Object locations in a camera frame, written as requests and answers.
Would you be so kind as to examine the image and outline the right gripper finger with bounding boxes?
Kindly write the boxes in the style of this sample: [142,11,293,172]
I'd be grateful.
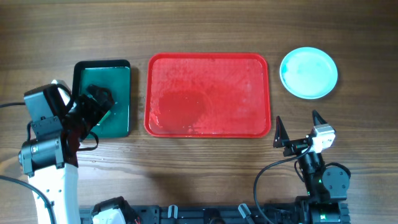
[312,110,327,126]
[273,116,289,148]

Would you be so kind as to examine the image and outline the green sponge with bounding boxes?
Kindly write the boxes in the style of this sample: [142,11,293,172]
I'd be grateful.
[97,110,111,126]

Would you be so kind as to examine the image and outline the light blue plate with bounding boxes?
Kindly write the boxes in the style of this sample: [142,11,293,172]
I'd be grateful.
[279,47,338,100]

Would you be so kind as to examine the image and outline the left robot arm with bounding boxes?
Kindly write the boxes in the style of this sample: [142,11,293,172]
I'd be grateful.
[19,83,114,223]

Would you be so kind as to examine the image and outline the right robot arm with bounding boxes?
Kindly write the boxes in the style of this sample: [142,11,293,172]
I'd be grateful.
[273,110,351,223]

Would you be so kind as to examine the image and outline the black tray with green water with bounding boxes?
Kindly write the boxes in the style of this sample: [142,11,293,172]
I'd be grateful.
[72,59,131,139]

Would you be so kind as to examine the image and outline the red plastic tray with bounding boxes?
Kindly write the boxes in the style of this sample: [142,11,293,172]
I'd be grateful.
[144,53,272,138]

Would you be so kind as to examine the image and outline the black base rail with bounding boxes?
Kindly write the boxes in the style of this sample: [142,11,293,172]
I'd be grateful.
[79,196,351,224]

